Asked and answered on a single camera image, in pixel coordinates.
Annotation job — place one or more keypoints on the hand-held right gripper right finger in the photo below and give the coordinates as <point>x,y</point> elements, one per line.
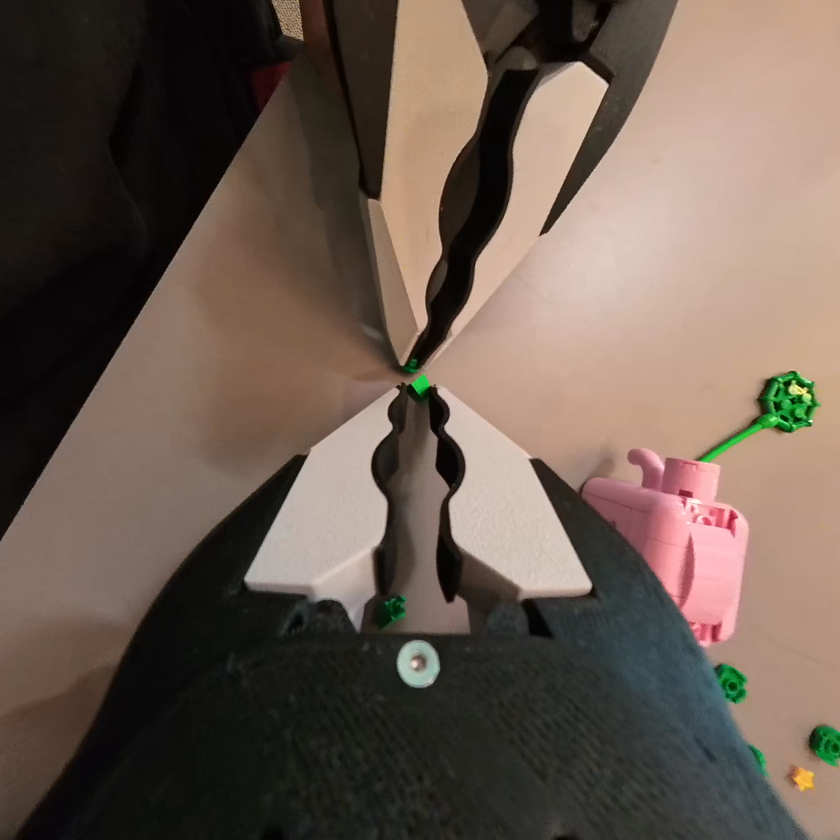
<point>518,525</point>

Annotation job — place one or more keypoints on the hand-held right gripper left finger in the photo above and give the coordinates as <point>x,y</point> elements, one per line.
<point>315,525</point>

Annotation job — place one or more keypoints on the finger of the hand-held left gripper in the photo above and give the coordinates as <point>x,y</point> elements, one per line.
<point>420,131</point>
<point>544,144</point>

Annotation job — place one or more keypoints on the pink brick-built toy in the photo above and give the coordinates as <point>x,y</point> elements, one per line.
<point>682,544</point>

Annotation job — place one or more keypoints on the scattered small toy pieces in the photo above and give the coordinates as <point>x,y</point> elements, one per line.
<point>730,682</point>

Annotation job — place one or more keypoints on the green stem with web disc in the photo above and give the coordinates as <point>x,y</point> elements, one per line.
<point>789,401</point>

